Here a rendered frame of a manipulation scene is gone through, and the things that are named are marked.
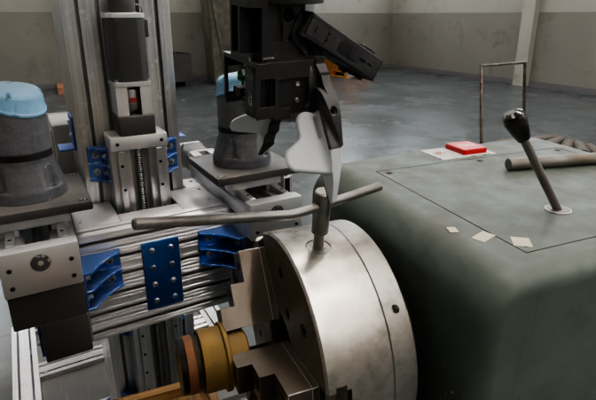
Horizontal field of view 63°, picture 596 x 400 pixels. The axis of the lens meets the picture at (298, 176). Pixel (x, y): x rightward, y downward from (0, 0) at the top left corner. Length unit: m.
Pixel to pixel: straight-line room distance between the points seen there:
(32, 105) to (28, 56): 10.87
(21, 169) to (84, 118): 0.25
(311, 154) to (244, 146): 0.75
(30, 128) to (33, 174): 0.09
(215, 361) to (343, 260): 0.21
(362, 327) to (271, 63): 0.33
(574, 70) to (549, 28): 1.08
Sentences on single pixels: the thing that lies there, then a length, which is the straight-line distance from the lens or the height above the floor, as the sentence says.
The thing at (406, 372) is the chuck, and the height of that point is 1.11.
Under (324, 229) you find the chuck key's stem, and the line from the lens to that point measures 0.62.
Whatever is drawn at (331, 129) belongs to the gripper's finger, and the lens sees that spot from 0.47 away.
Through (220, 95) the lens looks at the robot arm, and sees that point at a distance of 1.21.
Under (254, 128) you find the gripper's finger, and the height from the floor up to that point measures 1.40.
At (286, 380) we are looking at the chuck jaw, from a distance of 0.63.
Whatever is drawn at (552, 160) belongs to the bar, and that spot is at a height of 1.27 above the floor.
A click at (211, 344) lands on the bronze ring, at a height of 1.12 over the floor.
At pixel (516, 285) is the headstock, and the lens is 0.59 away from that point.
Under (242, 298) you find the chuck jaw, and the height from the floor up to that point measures 1.15.
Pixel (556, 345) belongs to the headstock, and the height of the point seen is 1.15.
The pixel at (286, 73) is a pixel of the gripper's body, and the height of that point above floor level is 1.47.
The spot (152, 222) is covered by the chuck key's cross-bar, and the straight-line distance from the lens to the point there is 0.49.
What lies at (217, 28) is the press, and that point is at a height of 1.25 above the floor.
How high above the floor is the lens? 1.52
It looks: 18 degrees down
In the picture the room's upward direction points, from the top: straight up
